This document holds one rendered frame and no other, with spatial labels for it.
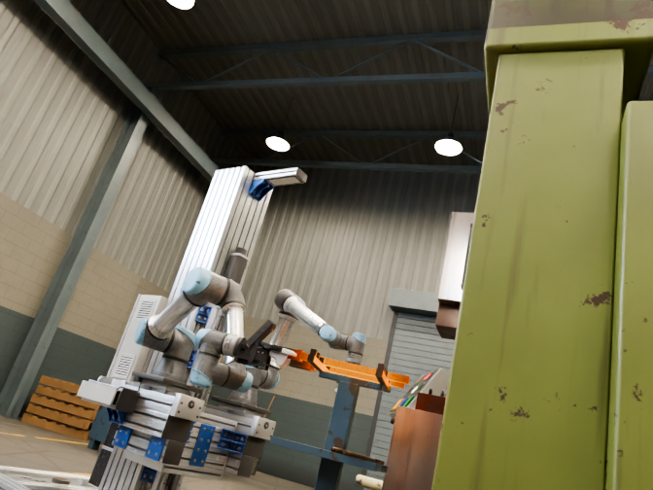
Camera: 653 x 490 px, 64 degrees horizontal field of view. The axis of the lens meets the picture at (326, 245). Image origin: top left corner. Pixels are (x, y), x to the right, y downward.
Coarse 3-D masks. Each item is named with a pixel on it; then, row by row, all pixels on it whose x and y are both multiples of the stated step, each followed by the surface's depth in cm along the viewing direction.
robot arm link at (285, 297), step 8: (280, 296) 278; (288, 296) 276; (280, 304) 277; (288, 304) 274; (296, 304) 272; (296, 312) 270; (304, 312) 268; (312, 312) 269; (304, 320) 266; (312, 320) 264; (320, 320) 263; (312, 328) 263; (320, 328) 260; (328, 328) 255; (320, 336) 261; (328, 336) 254; (336, 336) 258; (336, 344) 262
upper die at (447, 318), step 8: (440, 304) 213; (448, 304) 212; (440, 312) 211; (448, 312) 210; (456, 312) 209; (440, 320) 210; (448, 320) 209; (456, 320) 208; (440, 328) 212; (448, 328) 209; (456, 328) 207; (448, 336) 222
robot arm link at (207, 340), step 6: (204, 330) 180; (210, 330) 180; (198, 336) 178; (204, 336) 178; (210, 336) 177; (216, 336) 177; (222, 336) 177; (198, 342) 178; (204, 342) 177; (210, 342) 177; (216, 342) 176; (222, 342) 176; (198, 348) 179; (204, 348) 176; (210, 348) 176; (216, 348) 176; (222, 348) 176; (216, 354) 177; (222, 354) 178
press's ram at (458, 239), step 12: (456, 216) 222; (468, 216) 220; (456, 228) 219; (468, 228) 217; (456, 240) 217; (456, 252) 215; (444, 264) 214; (456, 264) 212; (444, 276) 212; (456, 276) 210; (444, 288) 210; (456, 288) 208; (444, 300) 209; (456, 300) 206
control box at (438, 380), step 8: (440, 368) 251; (424, 376) 271; (432, 376) 250; (440, 376) 249; (448, 376) 250; (416, 384) 272; (424, 384) 252; (432, 384) 248; (440, 384) 248; (416, 392) 253; (424, 392) 246; (432, 392) 246; (440, 392) 247; (416, 400) 244; (392, 416) 272
